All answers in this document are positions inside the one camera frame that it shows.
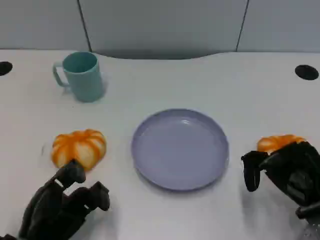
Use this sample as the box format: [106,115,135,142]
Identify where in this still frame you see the black table cable grommet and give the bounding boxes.
[294,64,320,81]
[0,61,13,77]

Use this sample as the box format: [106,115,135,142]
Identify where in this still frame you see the orange white toy bread roll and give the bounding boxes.
[50,128,108,172]
[256,134,307,154]

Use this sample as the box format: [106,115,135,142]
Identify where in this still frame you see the pale green mug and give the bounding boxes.
[52,51,105,103]

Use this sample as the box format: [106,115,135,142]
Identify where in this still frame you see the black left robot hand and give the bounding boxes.
[18,159,111,240]

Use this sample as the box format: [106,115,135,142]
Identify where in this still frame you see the lilac plate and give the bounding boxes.
[130,108,230,193]

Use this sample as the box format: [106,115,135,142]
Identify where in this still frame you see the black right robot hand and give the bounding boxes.
[240,140,320,220]

